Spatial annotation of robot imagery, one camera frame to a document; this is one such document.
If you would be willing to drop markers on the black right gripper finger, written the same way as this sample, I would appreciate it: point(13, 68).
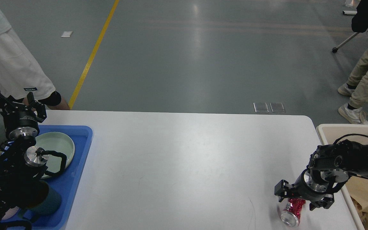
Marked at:
point(325, 203)
point(285, 190)

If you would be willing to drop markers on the teal mug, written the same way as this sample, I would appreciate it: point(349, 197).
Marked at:
point(48, 201)

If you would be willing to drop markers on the blue plastic tray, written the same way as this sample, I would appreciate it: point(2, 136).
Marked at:
point(66, 184)

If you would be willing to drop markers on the crushed red can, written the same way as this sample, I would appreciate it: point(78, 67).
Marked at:
point(291, 214)

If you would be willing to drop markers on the pink mug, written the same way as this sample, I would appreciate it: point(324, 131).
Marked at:
point(9, 213)

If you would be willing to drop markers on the beige waste bin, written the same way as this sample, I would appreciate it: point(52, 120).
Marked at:
point(328, 133)

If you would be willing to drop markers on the person in white shorts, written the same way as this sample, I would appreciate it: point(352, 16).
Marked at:
point(20, 73)

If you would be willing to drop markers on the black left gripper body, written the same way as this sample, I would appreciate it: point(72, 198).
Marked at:
point(21, 123)

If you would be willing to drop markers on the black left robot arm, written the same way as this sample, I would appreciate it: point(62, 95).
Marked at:
point(23, 164)

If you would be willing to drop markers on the green plate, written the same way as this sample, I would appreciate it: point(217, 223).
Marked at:
point(58, 142)

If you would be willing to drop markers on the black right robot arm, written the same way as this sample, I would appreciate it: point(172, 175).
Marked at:
point(329, 168)

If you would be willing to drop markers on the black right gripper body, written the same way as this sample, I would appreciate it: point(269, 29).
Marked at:
point(312, 188)

